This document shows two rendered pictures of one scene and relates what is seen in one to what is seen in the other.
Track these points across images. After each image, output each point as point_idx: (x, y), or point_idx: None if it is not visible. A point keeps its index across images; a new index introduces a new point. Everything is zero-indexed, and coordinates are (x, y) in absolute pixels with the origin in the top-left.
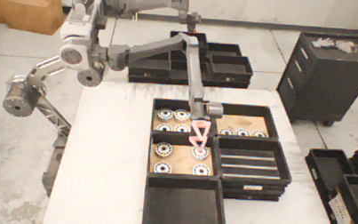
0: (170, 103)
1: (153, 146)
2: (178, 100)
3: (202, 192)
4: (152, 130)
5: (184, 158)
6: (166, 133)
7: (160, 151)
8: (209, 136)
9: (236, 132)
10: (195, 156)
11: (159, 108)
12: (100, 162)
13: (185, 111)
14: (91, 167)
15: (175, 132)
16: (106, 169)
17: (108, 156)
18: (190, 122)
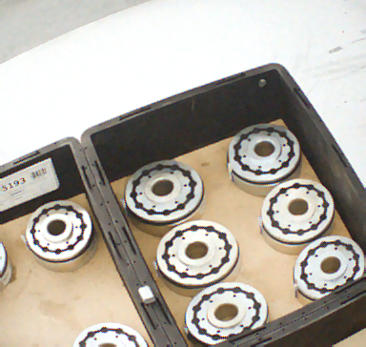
0: (309, 130)
1: (75, 200)
2: (330, 138)
3: None
4: (85, 135)
5: (66, 318)
6: (88, 186)
7: (40, 223)
8: (160, 343)
9: None
10: (76, 343)
11: (290, 121)
12: (25, 130)
13: (325, 212)
14: (3, 123)
15: (110, 214)
16: (7, 154)
17: (50, 136)
18: (292, 266)
